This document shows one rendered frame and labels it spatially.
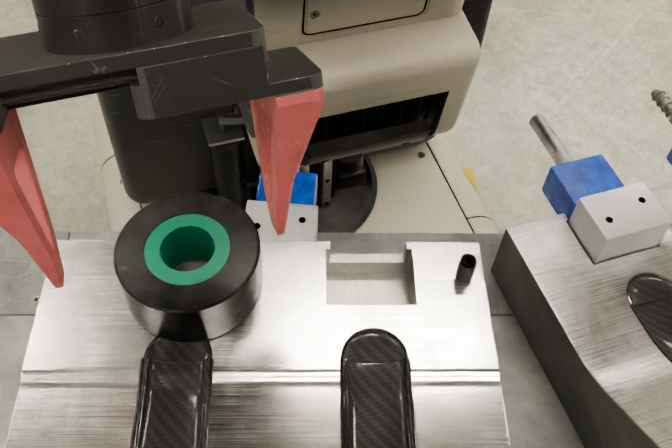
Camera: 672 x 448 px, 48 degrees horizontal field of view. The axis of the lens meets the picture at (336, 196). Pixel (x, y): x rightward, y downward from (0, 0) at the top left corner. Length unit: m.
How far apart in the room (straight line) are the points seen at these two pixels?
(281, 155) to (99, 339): 0.18
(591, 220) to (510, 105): 1.35
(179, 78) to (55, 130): 1.54
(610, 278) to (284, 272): 0.22
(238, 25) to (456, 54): 0.46
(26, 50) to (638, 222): 0.38
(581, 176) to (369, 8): 0.26
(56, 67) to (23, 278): 0.33
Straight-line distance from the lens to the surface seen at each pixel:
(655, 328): 0.53
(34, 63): 0.29
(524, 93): 1.90
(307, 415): 0.42
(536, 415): 0.53
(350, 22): 0.71
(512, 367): 0.54
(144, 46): 0.28
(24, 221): 0.31
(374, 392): 0.43
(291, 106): 0.29
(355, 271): 0.48
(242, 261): 0.42
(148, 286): 0.41
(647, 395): 0.48
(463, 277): 0.45
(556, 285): 0.52
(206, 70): 0.28
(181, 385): 0.43
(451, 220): 1.25
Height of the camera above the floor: 1.27
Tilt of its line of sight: 52 degrees down
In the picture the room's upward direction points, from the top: 3 degrees clockwise
